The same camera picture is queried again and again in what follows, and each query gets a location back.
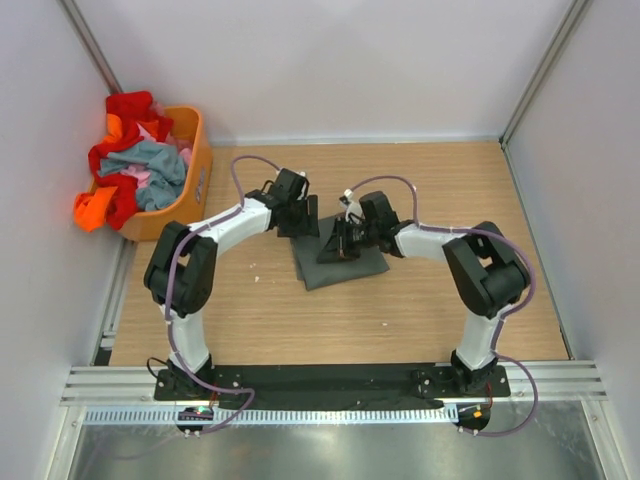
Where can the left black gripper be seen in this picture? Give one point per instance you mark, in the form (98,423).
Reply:
(308,225)

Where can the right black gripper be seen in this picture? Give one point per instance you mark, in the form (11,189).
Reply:
(339,247)

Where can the dark grey t shirt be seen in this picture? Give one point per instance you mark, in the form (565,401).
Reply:
(315,275)

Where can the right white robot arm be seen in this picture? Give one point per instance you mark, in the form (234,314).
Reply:
(488,274)

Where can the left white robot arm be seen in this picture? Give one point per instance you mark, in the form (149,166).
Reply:
(180,275)

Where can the blue grey t shirt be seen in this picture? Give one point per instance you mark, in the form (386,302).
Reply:
(168,173)

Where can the orange plastic basket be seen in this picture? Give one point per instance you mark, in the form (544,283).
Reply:
(190,205)

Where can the pink t shirt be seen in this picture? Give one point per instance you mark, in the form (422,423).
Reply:
(142,174)

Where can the red t shirt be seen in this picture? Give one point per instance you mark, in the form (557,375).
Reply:
(133,108)

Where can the orange t shirt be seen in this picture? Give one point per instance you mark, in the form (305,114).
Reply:
(101,206)

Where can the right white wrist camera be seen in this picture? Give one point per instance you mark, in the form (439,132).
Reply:
(352,208)

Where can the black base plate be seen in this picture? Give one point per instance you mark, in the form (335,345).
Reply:
(343,387)

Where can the aluminium rail frame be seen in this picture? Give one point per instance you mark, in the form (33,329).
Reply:
(556,380)

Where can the slotted cable duct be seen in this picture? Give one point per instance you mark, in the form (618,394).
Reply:
(183,415)

